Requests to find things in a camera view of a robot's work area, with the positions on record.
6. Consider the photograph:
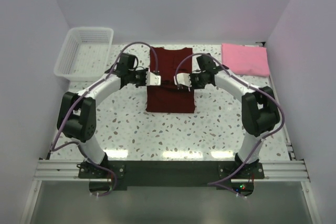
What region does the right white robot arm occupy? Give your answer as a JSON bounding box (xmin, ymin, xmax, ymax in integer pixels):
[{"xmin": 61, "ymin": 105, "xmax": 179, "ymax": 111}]
[{"xmin": 189, "ymin": 53, "xmax": 281, "ymax": 178}]

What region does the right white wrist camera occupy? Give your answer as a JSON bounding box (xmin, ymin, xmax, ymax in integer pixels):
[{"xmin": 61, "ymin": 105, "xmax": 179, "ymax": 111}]
[{"xmin": 174, "ymin": 73, "xmax": 192, "ymax": 88}]

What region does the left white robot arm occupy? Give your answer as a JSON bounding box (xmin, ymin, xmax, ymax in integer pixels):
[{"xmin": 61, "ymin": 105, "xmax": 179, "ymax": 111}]
[{"xmin": 51, "ymin": 53, "xmax": 150, "ymax": 178}]

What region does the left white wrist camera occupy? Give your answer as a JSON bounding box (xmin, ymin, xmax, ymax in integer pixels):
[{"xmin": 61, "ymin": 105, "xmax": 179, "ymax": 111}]
[{"xmin": 145, "ymin": 71, "xmax": 161, "ymax": 87}]

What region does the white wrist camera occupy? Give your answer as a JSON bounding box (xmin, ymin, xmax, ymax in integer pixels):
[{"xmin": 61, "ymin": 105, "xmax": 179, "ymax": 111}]
[
  {"xmin": 174, "ymin": 73, "xmax": 192, "ymax": 88},
  {"xmin": 145, "ymin": 71, "xmax": 161, "ymax": 87}
]

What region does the folded pink t shirt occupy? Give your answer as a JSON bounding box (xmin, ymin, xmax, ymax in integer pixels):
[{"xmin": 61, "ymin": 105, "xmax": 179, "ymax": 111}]
[{"xmin": 221, "ymin": 44, "xmax": 270, "ymax": 77}]

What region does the dark red t shirt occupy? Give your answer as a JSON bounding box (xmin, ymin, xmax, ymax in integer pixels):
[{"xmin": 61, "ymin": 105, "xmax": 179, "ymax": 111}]
[{"xmin": 146, "ymin": 47, "xmax": 195, "ymax": 113}]

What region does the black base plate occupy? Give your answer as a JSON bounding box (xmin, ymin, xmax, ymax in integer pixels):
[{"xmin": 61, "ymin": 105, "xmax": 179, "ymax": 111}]
[{"xmin": 78, "ymin": 159, "xmax": 263, "ymax": 195}]

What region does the white plastic basket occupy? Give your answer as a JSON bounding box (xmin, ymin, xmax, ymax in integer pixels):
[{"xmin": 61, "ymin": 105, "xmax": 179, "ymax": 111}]
[{"xmin": 54, "ymin": 27, "xmax": 114, "ymax": 82}]

